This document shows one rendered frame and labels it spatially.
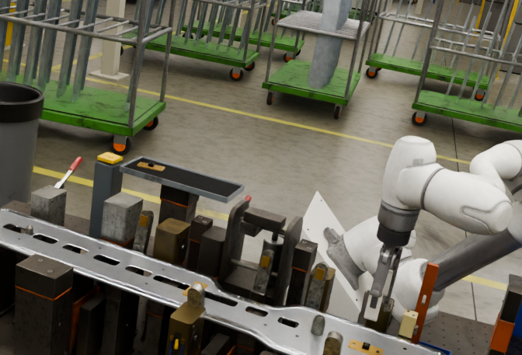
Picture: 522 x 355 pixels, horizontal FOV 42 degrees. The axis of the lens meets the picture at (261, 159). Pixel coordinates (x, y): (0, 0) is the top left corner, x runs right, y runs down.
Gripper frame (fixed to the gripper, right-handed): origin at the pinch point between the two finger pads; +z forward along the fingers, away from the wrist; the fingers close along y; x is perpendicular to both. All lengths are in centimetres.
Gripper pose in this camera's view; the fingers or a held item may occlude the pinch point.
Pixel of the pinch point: (377, 301)
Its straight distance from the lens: 170.1
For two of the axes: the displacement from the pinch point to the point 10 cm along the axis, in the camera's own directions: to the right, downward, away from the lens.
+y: 3.5, -2.5, 9.1
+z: -1.6, 9.4, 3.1
